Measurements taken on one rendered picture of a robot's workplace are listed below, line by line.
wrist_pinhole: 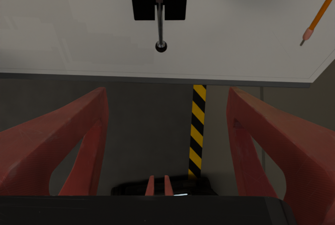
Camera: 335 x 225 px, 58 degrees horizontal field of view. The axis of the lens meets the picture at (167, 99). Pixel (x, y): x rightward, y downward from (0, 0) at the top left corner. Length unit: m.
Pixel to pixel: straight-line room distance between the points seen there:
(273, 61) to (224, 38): 0.10
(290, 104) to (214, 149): 0.42
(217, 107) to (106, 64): 1.01
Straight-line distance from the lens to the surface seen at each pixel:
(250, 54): 0.46
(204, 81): 0.50
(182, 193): 1.33
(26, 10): 0.41
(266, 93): 1.48
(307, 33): 0.27
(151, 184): 0.27
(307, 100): 1.57
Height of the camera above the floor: 1.36
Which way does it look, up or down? 78 degrees down
